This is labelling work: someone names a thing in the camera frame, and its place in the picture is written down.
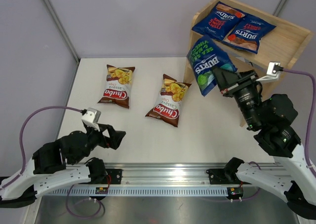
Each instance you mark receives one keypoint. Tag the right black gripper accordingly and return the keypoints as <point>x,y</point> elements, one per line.
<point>225,78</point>

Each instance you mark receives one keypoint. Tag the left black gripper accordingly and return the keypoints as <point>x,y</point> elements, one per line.
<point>116,136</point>

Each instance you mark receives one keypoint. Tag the Burts sea salt vinegar bag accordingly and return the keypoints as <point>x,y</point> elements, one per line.
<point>204,55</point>

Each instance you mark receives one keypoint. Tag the Burts blue bag with bacon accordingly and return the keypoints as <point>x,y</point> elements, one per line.
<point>247,34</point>

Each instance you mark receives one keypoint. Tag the Burts spicy sweet chilli bag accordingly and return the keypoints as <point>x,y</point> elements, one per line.
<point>219,22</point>

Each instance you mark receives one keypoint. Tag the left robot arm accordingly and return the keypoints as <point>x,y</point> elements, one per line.
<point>47,170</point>

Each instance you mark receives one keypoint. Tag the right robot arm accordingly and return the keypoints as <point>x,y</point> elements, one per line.
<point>272,120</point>

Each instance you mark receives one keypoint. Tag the wooden two-tier shelf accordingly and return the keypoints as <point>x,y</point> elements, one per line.
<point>284,44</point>

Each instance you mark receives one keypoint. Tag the left Chuba cassava chips bag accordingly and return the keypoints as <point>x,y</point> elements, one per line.
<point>118,86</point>

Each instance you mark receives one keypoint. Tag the chuba cassava chips bag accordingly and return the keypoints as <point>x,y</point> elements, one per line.
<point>118,86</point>
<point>169,101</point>

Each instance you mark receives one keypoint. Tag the right Chuba cassava chips bag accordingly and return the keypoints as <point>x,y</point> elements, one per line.
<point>169,101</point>

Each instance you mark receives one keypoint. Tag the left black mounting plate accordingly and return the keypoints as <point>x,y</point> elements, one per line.
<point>114,176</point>

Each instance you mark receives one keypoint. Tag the black mounting plate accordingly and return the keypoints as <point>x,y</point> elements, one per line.
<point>217,176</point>
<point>114,176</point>

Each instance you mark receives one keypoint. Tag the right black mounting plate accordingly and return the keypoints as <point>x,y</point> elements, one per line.
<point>217,176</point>

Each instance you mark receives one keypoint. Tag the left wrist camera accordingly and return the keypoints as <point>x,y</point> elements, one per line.
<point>90,118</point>

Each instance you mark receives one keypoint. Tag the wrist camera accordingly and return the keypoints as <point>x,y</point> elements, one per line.
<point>273,73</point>
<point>90,118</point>

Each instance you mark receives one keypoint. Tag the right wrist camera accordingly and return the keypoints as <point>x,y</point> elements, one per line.
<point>273,73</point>

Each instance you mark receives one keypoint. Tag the white slotted cable duct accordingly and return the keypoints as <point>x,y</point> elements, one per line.
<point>142,191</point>

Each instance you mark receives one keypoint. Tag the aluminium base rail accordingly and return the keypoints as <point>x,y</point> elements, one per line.
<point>166,174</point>

